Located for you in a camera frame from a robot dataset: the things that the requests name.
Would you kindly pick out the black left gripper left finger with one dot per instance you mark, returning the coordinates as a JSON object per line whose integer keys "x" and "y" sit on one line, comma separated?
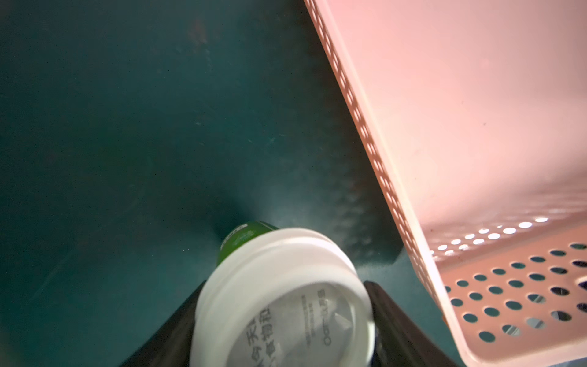
{"x": 170, "y": 345}

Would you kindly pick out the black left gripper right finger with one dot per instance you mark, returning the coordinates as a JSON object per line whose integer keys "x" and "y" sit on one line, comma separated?
{"x": 398, "y": 341}

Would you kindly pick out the green yogurt cup white lid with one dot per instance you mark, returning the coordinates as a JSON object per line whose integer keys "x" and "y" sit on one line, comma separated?
{"x": 282, "y": 297}

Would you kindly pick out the pink plastic basket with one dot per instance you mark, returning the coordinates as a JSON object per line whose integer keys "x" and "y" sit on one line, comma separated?
{"x": 473, "y": 116}

